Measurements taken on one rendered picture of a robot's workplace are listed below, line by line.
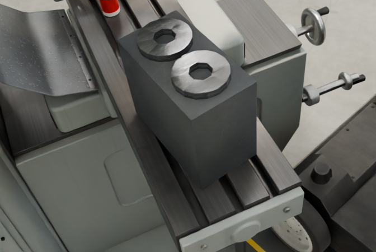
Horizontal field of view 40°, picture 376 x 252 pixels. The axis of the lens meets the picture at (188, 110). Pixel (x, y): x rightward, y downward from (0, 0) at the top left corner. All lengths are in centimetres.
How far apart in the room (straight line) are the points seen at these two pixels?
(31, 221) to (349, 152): 83
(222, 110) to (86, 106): 53
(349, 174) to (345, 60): 117
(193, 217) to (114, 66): 39
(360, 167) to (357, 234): 18
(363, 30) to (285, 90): 121
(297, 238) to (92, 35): 73
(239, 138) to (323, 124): 138
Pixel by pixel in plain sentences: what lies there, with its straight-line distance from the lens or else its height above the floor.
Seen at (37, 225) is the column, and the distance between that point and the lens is 144.
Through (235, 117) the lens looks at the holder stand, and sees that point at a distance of 80.
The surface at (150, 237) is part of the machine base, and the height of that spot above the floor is 20.
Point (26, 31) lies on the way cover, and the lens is 132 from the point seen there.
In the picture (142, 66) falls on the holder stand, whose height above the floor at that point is 115.
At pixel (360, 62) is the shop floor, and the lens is 248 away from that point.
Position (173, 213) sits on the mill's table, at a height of 97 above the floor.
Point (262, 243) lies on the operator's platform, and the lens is 147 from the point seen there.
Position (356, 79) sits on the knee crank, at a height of 55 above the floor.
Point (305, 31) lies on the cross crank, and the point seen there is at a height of 67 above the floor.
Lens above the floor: 172
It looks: 50 degrees down
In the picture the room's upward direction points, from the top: 9 degrees counter-clockwise
